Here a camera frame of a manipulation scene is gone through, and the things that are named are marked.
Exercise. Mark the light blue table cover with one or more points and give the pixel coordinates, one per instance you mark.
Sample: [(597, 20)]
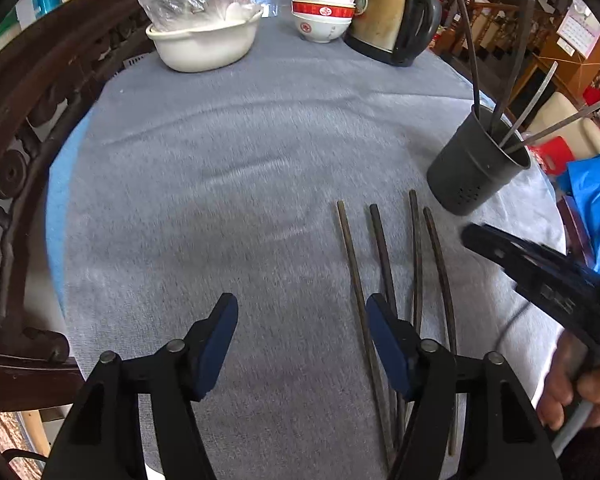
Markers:
[(57, 210)]

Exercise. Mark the blue plastic bag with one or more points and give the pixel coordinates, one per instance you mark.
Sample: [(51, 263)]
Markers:
[(587, 185)]

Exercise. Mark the white bowl red emblem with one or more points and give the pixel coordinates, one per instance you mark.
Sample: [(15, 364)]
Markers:
[(322, 30)]

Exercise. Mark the dark grey chopstick holder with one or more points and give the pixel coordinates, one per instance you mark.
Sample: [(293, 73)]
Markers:
[(470, 175)]

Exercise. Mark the cream armchair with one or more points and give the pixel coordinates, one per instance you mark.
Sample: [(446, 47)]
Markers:
[(560, 110)]

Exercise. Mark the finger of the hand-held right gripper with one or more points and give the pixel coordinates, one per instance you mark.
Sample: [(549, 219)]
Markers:
[(490, 245)]

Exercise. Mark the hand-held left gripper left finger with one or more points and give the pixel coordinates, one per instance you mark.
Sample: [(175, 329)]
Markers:
[(215, 345)]

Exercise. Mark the red plastic child chair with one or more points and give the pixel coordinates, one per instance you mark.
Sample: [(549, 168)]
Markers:
[(555, 155)]

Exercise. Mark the red banded white bowl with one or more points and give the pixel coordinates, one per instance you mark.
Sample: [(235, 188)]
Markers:
[(325, 10)]

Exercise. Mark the wall calendar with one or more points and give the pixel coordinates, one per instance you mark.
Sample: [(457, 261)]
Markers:
[(580, 25)]

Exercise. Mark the wooden staircase railing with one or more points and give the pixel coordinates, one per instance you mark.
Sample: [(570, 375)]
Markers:
[(500, 20)]

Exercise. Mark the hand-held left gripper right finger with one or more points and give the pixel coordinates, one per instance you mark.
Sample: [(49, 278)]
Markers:
[(387, 345)]

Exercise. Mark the dark wooden stool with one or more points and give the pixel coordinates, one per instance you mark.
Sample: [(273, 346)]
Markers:
[(575, 230)]

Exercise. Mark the golden electric kettle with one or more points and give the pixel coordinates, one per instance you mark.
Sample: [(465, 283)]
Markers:
[(385, 15)]

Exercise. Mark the dark carved wooden sideboard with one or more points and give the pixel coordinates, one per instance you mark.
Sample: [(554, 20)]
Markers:
[(25, 160)]

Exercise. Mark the white plastic basin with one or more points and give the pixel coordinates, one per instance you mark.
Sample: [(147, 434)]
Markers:
[(205, 47)]

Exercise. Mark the grey tablecloth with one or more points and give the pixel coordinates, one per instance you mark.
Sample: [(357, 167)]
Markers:
[(230, 185)]

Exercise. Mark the person's right hand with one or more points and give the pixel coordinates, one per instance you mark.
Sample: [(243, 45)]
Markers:
[(562, 385)]

